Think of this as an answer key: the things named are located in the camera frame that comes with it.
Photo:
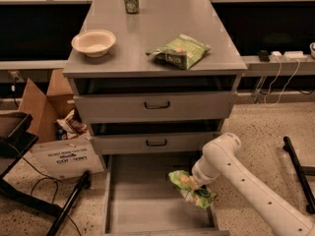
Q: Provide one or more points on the green snack bag front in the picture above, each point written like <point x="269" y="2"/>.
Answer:
<point x="183" y="52"/>

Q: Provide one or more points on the grey middle drawer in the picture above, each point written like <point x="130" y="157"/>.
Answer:
<point x="151" y="143"/>

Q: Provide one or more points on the black stand leg right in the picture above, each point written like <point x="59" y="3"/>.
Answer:
<point x="301" y="173"/>

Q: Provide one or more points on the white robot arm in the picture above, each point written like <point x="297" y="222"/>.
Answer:
<point x="219" y="158"/>

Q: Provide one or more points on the white power adapters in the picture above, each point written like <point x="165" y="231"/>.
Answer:
<point x="265" y="56"/>

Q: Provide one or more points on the grey drawer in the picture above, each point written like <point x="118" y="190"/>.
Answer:
<point x="110" y="108"/>
<point x="151" y="143"/>
<point x="140" y="200"/>

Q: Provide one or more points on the grey bottom drawer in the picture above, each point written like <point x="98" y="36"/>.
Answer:
<point x="140" y="200"/>

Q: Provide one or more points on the brown cardboard box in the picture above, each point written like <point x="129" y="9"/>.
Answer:
<point x="64" y="146"/>

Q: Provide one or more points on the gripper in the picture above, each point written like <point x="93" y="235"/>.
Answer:
<point x="201" y="179"/>

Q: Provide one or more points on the white paper bowl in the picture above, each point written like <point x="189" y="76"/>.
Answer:
<point x="94" y="42"/>

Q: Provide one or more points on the grey drawer cabinet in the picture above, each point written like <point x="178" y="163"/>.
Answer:
<point x="126" y="69"/>

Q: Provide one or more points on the green rice chip bag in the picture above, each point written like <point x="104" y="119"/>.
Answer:
<point x="200" y="197"/>

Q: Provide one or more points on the grey top drawer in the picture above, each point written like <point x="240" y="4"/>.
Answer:
<point x="110" y="108"/>

